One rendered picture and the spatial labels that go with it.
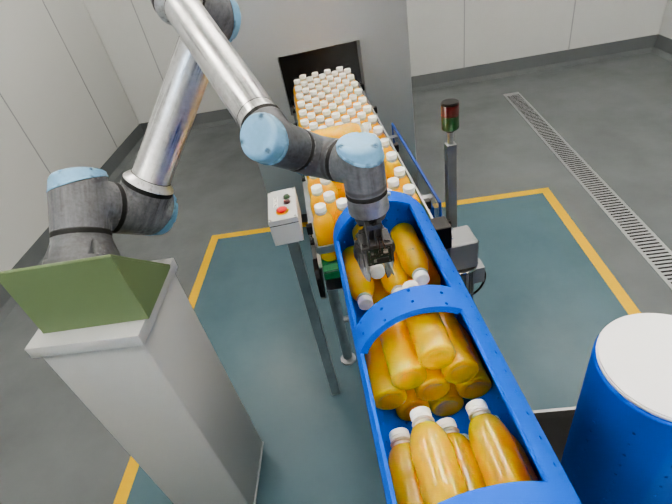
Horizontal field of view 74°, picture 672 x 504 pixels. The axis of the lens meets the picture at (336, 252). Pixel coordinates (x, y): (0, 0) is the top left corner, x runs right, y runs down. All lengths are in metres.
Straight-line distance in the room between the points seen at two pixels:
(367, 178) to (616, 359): 0.64
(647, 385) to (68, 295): 1.32
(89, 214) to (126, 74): 4.77
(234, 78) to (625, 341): 0.99
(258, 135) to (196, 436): 1.08
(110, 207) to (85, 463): 1.55
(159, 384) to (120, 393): 0.13
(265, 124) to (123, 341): 0.71
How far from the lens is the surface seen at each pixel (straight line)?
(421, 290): 0.93
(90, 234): 1.34
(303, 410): 2.29
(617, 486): 1.31
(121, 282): 1.23
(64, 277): 1.28
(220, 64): 1.02
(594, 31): 6.13
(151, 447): 1.76
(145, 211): 1.43
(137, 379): 1.44
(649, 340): 1.18
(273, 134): 0.85
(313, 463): 2.15
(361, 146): 0.89
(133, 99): 6.14
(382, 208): 0.95
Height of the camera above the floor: 1.88
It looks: 37 degrees down
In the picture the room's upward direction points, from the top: 12 degrees counter-clockwise
